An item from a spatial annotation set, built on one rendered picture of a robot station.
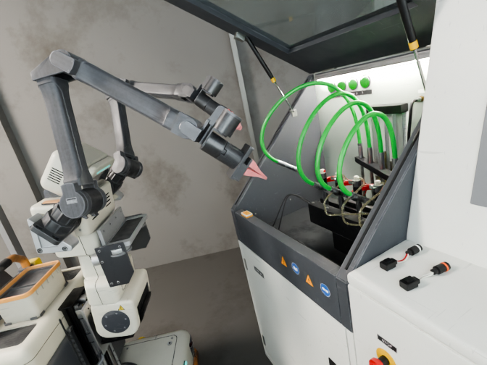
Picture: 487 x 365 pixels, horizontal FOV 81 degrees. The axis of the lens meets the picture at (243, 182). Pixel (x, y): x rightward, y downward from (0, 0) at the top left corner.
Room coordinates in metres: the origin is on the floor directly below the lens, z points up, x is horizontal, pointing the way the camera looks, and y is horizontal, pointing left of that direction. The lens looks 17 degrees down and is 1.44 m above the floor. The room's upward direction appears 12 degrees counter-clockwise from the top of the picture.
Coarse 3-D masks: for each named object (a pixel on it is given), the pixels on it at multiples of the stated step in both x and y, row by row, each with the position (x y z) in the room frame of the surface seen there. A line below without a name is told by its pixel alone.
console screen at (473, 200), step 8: (480, 144) 0.57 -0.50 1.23; (480, 152) 0.56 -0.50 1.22; (480, 160) 0.56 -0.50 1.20; (480, 168) 0.56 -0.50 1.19; (480, 176) 0.55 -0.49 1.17; (480, 184) 0.55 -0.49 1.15; (472, 192) 0.56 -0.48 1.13; (480, 192) 0.55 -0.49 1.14; (472, 200) 0.56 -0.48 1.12; (480, 200) 0.54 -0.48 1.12
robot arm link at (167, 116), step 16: (64, 64) 0.83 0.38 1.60; (80, 64) 0.84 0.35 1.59; (80, 80) 0.84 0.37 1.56; (96, 80) 0.83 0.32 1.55; (112, 80) 0.83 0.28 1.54; (112, 96) 0.82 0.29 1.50; (128, 96) 0.81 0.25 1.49; (144, 96) 0.80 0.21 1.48; (144, 112) 0.79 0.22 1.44; (160, 112) 0.78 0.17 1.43; (176, 112) 0.77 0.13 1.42; (176, 128) 0.76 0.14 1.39
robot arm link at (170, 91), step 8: (128, 80) 1.38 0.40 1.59; (144, 88) 1.33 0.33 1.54; (152, 88) 1.31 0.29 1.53; (160, 88) 1.28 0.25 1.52; (168, 88) 1.26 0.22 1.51; (176, 88) 1.23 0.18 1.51; (160, 96) 1.29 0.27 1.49; (168, 96) 1.26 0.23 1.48; (176, 96) 1.22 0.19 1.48; (184, 96) 1.19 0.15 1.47
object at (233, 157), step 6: (228, 144) 0.76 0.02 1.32; (246, 144) 0.79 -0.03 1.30; (228, 150) 0.75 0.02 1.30; (234, 150) 0.75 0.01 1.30; (240, 150) 0.77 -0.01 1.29; (246, 150) 0.76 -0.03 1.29; (252, 150) 0.76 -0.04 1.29; (222, 156) 0.74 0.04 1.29; (228, 156) 0.74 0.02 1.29; (234, 156) 0.75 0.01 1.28; (240, 156) 0.75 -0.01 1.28; (246, 156) 0.75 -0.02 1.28; (222, 162) 0.76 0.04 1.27; (228, 162) 0.75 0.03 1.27; (234, 162) 0.75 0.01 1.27; (240, 162) 0.74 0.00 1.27; (234, 168) 0.76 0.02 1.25; (228, 174) 0.77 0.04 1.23; (234, 174) 0.74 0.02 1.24
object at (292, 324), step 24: (264, 264) 1.01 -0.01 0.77; (264, 288) 1.06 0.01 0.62; (288, 288) 0.86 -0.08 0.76; (264, 312) 1.12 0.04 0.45; (288, 312) 0.89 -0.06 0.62; (312, 312) 0.74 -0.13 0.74; (264, 336) 1.18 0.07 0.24; (288, 336) 0.93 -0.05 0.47; (312, 336) 0.76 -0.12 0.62; (336, 336) 0.65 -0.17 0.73; (288, 360) 0.97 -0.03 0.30; (312, 360) 0.79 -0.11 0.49; (336, 360) 0.66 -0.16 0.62
